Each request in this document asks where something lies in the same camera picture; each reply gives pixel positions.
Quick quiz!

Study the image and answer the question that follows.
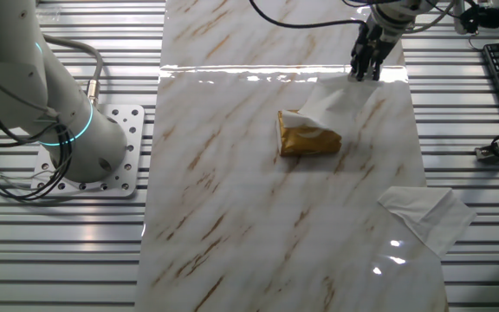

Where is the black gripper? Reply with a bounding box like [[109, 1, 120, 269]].
[[349, 20, 397, 83]]

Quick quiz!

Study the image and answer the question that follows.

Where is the white pulled napkin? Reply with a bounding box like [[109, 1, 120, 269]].
[[281, 73, 383, 133]]

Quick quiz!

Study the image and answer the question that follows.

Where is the loose flat white napkin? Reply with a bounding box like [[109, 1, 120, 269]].
[[378, 185, 478, 260]]

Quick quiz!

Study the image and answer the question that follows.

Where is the gold tissue pack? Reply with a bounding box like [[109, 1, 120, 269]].
[[276, 109, 343, 158]]

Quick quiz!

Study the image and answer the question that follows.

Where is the marble pattern table mat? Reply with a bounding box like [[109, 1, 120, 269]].
[[134, 0, 450, 312]]

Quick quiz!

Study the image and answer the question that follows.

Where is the thick black gripper cable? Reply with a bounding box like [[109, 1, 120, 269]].
[[248, 0, 367, 30]]

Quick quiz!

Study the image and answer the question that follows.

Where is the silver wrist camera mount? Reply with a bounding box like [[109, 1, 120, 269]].
[[451, 0, 469, 36]]

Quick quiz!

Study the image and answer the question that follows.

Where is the black cable wrap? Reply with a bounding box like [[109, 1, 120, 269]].
[[459, 3, 499, 36]]

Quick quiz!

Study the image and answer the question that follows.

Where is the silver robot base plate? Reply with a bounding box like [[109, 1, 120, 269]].
[[30, 103, 146, 198]]

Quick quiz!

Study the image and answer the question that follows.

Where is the grey cable with metal plug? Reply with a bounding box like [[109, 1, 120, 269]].
[[43, 34, 105, 107]]

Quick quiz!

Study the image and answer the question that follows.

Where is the black cable bundle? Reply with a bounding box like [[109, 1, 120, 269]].
[[0, 77, 75, 203]]

